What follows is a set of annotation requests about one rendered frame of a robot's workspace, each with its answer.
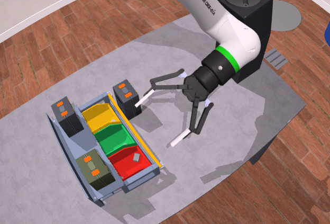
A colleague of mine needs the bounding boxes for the green bin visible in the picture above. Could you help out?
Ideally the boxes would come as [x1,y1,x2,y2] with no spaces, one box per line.
[93,123,137,158]

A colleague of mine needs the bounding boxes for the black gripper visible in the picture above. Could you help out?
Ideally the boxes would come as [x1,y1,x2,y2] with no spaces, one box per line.
[135,66,218,146]

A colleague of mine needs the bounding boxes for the grey bin rack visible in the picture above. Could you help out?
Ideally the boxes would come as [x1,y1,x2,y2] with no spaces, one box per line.
[45,91,164,207]

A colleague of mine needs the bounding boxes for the red open bin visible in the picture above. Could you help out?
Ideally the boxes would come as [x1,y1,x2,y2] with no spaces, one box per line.
[108,146,152,181]

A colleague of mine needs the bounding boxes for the yellow open bin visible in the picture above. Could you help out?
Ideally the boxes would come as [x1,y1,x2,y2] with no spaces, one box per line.
[82,103,121,134]

